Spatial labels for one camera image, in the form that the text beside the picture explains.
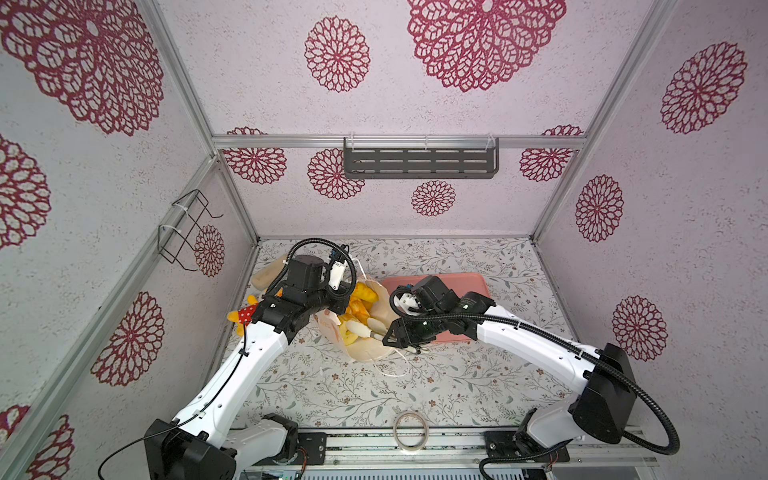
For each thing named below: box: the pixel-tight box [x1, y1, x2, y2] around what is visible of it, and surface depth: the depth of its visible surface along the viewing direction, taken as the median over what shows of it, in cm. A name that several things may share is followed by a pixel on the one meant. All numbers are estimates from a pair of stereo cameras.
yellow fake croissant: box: [338, 282, 379, 346], surface depth 93 cm
